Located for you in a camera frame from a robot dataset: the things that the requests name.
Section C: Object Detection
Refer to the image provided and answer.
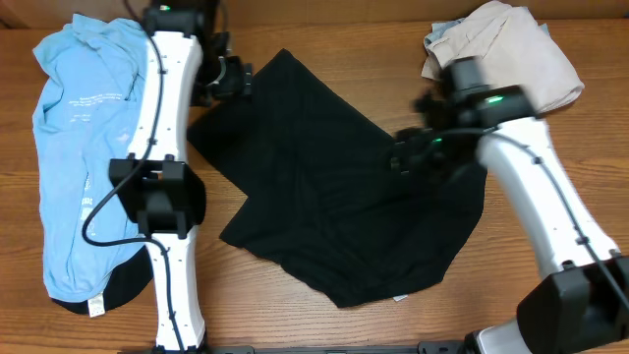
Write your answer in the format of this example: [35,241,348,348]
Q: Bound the black t-shirt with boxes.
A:
[188,50,486,308]

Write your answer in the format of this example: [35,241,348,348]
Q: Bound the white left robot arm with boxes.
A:
[109,1,252,353]

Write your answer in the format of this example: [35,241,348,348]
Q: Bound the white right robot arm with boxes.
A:
[389,57,628,354]

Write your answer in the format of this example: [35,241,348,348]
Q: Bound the folded beige trousers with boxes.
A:
[422,1,585,113]

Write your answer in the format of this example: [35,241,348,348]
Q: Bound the light blue t-shirt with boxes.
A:
[32,15,146,303]

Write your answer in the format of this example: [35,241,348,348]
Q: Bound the black garment under blue shirt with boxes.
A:
[52,247,152,318]

